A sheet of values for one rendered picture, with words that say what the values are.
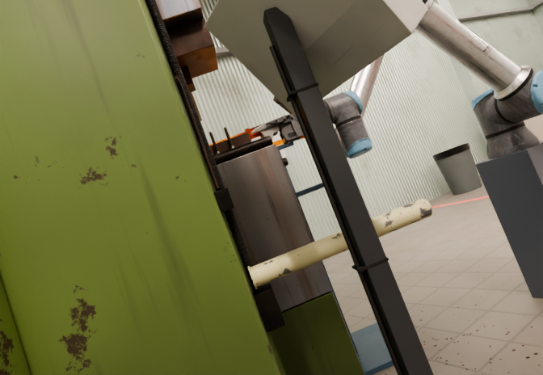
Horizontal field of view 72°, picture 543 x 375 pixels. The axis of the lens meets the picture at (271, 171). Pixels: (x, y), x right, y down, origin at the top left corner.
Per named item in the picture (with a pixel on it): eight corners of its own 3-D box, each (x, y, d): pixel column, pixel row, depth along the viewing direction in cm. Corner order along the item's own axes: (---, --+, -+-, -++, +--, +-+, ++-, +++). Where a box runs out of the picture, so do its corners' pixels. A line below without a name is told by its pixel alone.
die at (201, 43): (218, 69, 133) (209, 45, 134) (214, 44, 114) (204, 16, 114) (103, 108, 129) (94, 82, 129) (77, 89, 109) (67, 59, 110)
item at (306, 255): (426, 216, 90) (418, 196, 90) (437, 217, 85) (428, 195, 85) (255, 287, 85) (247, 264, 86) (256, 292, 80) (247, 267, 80)
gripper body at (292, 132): (284, 141, 121) (318, 128, 122) (275, 116, 121) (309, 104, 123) (282, 145, 128) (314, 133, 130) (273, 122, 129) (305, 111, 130)
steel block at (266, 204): (309, 270, 142) (267, 162, 146) (332, 290, 104) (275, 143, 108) (167, 328, 136) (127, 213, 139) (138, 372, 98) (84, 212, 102)
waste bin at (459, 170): (462, 188, 520) (445, 149, 524) (493, 181, 480) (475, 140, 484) (442, 198, 498) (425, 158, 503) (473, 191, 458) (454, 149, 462)
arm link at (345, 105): (367, 111, 123) (355, 83, 124) (333, 124, 122) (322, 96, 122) (359, 119, 132) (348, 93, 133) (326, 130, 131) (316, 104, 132)
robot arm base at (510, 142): (503, 151, 169) (494, 131, 170) (548, 138, 153) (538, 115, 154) (479, 162, 160) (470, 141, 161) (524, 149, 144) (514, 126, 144)
